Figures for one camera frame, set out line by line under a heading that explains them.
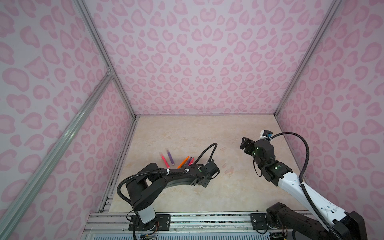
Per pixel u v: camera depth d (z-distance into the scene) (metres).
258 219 0.74
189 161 0.97
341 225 0.39
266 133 0.68
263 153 0.58
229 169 0.92
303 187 0.48
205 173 0.66
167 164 0.93
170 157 0.97
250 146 0.70
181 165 0.92
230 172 0.90
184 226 0.73
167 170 0.49
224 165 0.93
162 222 0.74
